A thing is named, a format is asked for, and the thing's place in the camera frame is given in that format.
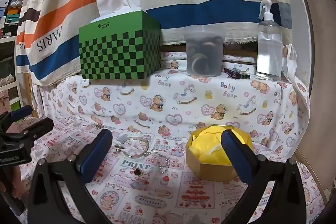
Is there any pink soft item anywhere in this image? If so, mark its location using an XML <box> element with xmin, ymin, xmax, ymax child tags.
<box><xmin>0</xmin><ymin>90</ymin><xmax>13</xmax><ymax>119</ymax></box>

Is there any bear print cloth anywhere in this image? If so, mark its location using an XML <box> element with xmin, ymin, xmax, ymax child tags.
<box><xmin>31</xmin><ymin>44</ymin><xmax>311</xmax><ymax>169</ymax></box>

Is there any person's left hand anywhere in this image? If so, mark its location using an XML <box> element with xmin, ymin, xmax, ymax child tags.
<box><xmin>0</xmin><ymin>162</ymin><xmax>27</xmax><ymax>201</ymax></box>

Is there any silver bangle bracelet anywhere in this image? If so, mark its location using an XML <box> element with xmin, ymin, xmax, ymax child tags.
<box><xmin>114</xmin><ymin>136</ymin><xmax>156</xmax><ymax>159</ymax></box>

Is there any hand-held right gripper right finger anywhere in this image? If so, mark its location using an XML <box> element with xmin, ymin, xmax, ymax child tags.
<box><xmin>221</xmin><ymin>130</ymin><xmax>313</xmax><ymax>224</ymax></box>

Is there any white shelf unit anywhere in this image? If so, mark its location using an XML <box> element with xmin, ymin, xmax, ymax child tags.
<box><xmin>0</xmin><ymin>0</ymin><xmax>36</xmax><ymax>119</ymax></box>

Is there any patchwork print cloth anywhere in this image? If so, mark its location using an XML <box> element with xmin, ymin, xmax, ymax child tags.
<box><xmin>18</xmin><ymin>116</ymin><xmax>328</xmax><ymax>224</ymax></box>

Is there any clear plastic container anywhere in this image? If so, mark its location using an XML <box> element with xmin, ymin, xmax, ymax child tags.
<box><xmin>183</xmin><ymin>25</ymin><xmax>227</xmax><ymax>77</ymax></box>

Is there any yellow cloth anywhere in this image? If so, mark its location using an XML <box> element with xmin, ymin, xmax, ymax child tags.
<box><xmin>189</xmin><ymin>126</ymin><xmax>235</xmax><ymax>165</ymax></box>

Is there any stack of storage boxes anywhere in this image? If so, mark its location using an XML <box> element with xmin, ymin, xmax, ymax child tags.
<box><xmin>0</xmin><ymin>0</ymin><xmax>23</xmax><ymax>39</ymax></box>

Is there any green checkered tissue box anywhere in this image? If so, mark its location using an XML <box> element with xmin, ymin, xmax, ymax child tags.
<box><xmin>79</xmin><ymin>10</ymin><xmax>162</xmax><ymax>80</ymax></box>

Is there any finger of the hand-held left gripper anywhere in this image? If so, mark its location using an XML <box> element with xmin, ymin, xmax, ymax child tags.
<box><xmin>0</xmin><ymin>105</ymin><xmax>33</xmax><ymax>123</ymax></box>
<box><xmin>10</xmin><ymin>117</ymin><xmax>54</xmax><ymax>147</ymax></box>

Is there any yellow octagonal box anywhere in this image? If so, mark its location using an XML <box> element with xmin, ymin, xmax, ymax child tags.
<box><xmin>185</xmin><ymin>125</ymin><xmax>254</xmax><ymax>182</ymax></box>

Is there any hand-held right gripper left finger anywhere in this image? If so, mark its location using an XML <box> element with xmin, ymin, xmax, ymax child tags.
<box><xmin>28</xmin><ymin>128</ymin><xmax>113</xmax><ymax>224</ymax></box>

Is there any clear spray bottle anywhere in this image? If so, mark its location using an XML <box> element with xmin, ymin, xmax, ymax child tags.
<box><xmin>256</xmin><ymin>0</ymin><xmax>283</xmax><ymax>81</ymax></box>

